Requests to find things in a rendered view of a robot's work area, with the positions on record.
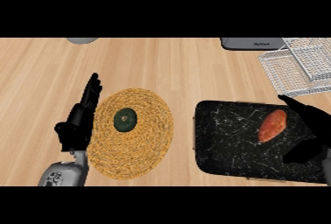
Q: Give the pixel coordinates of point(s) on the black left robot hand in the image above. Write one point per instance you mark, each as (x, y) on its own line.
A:
(81, 122)

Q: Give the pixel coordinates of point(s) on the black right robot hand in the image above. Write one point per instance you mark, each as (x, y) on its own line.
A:
(314, 128)

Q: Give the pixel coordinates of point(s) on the grey flat appliance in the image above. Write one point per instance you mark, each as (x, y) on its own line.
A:
(252, 43)

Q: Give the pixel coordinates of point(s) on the grey rounded object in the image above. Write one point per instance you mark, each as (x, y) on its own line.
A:
(82, 40)

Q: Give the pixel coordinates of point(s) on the dark green round vegetable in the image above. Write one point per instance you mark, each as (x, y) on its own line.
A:
(125, 119)

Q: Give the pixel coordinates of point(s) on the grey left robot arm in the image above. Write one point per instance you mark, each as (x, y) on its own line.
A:
(64, 173)

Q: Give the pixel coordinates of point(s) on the black marble tray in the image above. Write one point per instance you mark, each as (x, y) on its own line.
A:
(246, 143)

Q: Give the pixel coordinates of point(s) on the round woven wicker placemat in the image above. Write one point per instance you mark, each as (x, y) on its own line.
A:
(131, 133)

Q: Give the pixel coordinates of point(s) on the orange sweet potato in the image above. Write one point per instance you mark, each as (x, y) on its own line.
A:
(273, 125)

